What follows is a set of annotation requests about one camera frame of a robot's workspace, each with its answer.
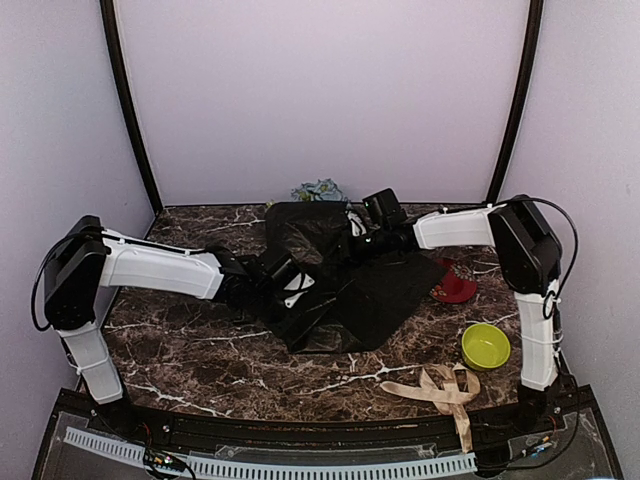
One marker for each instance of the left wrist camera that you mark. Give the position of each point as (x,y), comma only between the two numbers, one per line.
(296,288)

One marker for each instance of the black front table rail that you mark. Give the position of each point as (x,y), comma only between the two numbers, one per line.
(207,433)

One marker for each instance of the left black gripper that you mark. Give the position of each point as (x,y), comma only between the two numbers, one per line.
(286,327)

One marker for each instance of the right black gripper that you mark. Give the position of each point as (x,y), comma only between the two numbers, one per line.
(351,250)

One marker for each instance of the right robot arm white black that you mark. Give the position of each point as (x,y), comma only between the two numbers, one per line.
(529,254)

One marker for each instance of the right black frame post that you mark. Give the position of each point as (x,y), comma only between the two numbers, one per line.
(520,93)

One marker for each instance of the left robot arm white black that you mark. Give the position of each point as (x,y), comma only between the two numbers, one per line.
(91,258)

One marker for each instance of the lime green bowl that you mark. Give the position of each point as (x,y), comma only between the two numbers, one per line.
(485,347)

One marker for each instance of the red floral plate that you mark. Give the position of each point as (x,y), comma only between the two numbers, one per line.
(458,284)

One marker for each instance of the blue hydrangea flower stem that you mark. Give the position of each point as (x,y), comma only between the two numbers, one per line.
(318,191)

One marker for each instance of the grey slotted cable duct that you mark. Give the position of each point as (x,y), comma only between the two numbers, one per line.
(268,464)

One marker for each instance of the beige satin ribbon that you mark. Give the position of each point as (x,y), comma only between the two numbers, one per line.
(459,386)

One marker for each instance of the black wrapping paper sheet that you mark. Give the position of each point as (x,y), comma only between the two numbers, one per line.
(366,302)

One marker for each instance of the black frame post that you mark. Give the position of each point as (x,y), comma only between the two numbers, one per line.
(128,110)
(520,93)

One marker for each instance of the left black frame post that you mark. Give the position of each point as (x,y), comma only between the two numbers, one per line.
(128,110)

